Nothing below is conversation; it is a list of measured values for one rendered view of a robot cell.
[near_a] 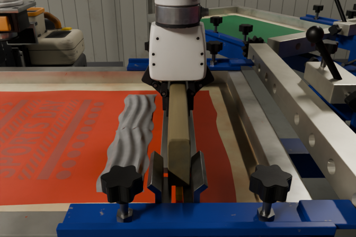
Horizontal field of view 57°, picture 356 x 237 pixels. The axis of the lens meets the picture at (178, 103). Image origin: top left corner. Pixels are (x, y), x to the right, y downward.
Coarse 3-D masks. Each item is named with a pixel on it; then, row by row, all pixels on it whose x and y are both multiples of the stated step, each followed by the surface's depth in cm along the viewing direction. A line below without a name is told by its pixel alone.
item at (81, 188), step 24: (96, 144) 60; (216, 144) 60; (96, 168) 53; (216, 168) 53; (0, 192) 48; (24, 192) 48; (48, 192) 48; (72, 192) 48; (96, 192) 48; (144, 192) 48; (216, 192) 48
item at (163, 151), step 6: (168, 84) 76; (186, 84) 76; (186, 90) 72; (192, 114) 62; (192, 120) 60; (192, 126) 58; (162, 132) 56; (192, 132) 56; (162, 138) 54; (192, 138) 54; (162, 144) 52; (192, 144) 52; (162, 150) 51; (192, 150) 51; (162, 156) 49
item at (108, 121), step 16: (0, 96) 79; (16, 96) 79; (32, 96) 79; (48, 96) 79; (64, 96) 79; (80, 96) 79; (96, 96) 79; (112, 96) 79; (160, 96) 79; (208, 96) 79; (112, 112) 72; (160, 112) 72; (192, 112) 72; (208, 112) 72; (96, 128) 65; (112, 128) 65; (160, 128) 65; (208, 128) 65
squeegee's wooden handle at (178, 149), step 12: (180, 84) 58; (180, 96) 53; (180, 108) 49; (168, 120) 47; (180, 120) 46; (168, 132) 44; (180, 132) 43; (168, 144) 42; (180, 144) 42; (168, 156) 42; (180, 156) 42; (168, 168) 43; (180, 168) 43; (168, 180) 44; (180, 180) 44
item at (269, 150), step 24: (0, 72) 86; (24, 72) 86; (48, 72) 86; (72, 72) 86; (96, 72) 86; (120, 72) 86; (216, 72) 86; (240, 72) 84; (240, 96) 71; (264, 120) 61; (264, 144) 53; (288, 168) 47; (288, 192) 43; (0, 216) 39; (24, 216) 39; (48, 216) 39
